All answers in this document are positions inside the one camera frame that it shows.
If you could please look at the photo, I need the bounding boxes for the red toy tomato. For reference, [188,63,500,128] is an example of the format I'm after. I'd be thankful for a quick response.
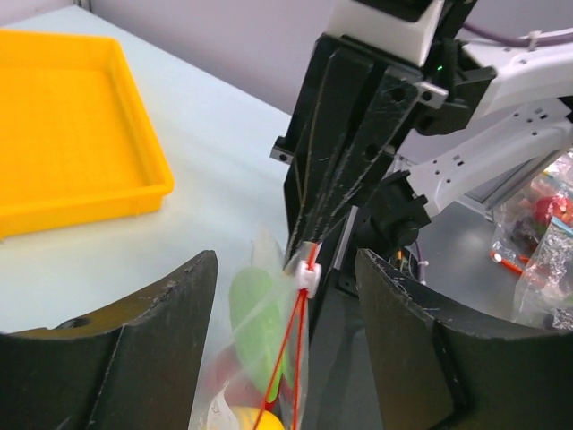
[215,348,262,408]

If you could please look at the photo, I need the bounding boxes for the plastic bag of snacks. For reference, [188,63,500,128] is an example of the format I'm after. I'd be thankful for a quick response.
[490,151,572,331]

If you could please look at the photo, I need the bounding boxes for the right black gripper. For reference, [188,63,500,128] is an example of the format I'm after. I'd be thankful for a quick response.
[271,1,489,251]

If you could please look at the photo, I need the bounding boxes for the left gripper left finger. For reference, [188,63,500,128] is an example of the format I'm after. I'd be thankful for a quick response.
[1,251,218,429]

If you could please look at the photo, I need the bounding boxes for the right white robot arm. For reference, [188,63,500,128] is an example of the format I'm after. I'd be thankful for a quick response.
[272,1,572,254]

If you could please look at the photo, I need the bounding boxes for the green toy cucumber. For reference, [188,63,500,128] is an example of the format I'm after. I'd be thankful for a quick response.
[228,266,296,397]

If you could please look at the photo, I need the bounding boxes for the yellow plastic tray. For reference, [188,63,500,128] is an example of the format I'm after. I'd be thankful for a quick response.
[1,30,175,237]

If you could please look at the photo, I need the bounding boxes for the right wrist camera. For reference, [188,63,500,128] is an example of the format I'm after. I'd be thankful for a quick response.
[325,0,445,66]

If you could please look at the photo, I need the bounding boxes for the aluminium front rail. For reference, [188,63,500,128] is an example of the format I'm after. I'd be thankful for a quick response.
[458,150,565,222]

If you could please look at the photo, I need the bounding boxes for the clear zip top bag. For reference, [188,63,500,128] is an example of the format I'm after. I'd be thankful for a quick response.
[189,229,322,429]

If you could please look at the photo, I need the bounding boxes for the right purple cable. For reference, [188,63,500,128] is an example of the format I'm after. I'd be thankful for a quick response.
[460,20,573,48]

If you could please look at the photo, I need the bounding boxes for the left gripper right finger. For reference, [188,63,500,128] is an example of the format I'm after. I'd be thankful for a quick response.
[355,249,572,429]

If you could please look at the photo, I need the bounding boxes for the yellow toy orange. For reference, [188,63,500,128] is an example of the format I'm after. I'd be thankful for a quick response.
[232,406,286,430]

